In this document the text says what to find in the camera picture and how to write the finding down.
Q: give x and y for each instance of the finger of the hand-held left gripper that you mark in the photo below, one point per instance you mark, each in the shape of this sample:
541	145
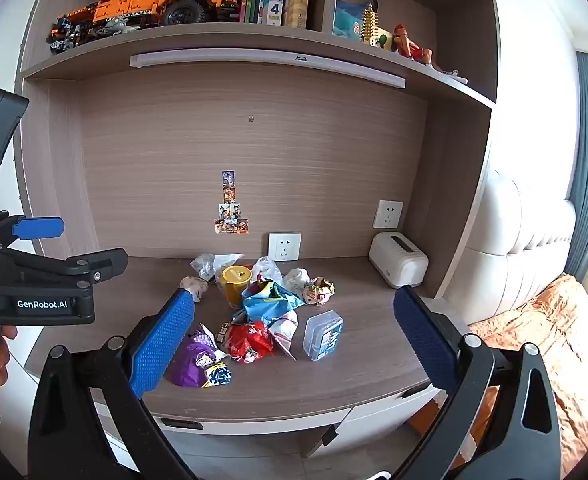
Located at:
36	227
73	266

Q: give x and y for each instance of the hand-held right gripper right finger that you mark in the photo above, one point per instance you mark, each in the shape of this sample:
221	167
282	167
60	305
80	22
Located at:
424	340

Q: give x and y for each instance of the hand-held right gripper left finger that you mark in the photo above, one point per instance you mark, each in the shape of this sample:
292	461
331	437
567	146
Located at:
161	345

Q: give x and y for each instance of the purple snack wrapper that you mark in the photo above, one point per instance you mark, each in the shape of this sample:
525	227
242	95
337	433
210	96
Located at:
193	365

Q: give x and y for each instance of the red snack wrapper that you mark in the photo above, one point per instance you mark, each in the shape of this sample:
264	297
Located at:
249	342

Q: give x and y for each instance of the yellow cup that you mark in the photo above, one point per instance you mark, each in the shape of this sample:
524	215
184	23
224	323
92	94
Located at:
233	285

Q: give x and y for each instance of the clear blue plastic box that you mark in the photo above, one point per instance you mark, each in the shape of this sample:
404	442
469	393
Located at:
324	335

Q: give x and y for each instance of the blue snack bag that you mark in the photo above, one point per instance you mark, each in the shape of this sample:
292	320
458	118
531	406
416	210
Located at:
269	305

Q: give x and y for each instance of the silvery white wrapper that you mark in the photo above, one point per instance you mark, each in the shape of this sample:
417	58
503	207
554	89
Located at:
284	330

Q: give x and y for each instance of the white slotted box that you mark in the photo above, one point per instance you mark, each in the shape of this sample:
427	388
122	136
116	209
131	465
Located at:
399	260

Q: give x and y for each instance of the crumpled clear plastic wrapper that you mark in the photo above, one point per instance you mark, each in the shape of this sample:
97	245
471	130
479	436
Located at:
203	264

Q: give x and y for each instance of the white desk drawer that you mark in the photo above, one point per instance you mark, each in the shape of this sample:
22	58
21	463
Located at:
374	420
254	427

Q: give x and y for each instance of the colourful crumpled paper ball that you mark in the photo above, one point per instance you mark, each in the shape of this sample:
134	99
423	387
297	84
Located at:
319	291

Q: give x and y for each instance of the cream padded headboard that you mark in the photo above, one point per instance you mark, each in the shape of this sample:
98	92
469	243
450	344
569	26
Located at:
514	260

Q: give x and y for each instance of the white plastic wrapper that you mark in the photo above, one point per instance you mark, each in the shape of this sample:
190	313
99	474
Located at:
269	270

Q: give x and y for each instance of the white tissue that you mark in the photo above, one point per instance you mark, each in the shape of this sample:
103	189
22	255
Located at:
296	277

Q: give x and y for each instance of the bed with orange cover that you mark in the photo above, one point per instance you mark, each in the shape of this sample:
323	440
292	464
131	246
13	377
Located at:
574	340

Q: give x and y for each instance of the strip of cartoon stickers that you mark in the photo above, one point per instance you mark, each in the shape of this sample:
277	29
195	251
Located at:
229	210

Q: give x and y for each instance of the grey shark toy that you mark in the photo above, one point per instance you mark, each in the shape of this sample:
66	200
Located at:
116	25

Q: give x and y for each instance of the wooden desk with shelves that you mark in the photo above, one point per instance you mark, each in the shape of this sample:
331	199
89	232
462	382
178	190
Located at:
274	135

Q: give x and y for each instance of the small white toy figure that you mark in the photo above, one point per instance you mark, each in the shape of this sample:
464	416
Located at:
451	74

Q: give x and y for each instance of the white light bar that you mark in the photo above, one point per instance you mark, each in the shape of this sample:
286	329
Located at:
274	60

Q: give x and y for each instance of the red figurine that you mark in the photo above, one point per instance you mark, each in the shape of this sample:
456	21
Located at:
409	45

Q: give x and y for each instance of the small green toy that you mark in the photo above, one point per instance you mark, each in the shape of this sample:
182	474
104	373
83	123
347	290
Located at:
385	41

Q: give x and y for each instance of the gold pagoda model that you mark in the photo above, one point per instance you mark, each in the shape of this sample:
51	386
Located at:
369	25

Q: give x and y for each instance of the blue picture card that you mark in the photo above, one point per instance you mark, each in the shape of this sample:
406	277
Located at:
346	20

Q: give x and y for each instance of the white wall socket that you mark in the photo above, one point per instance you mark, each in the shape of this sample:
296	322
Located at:
389	215
284	246

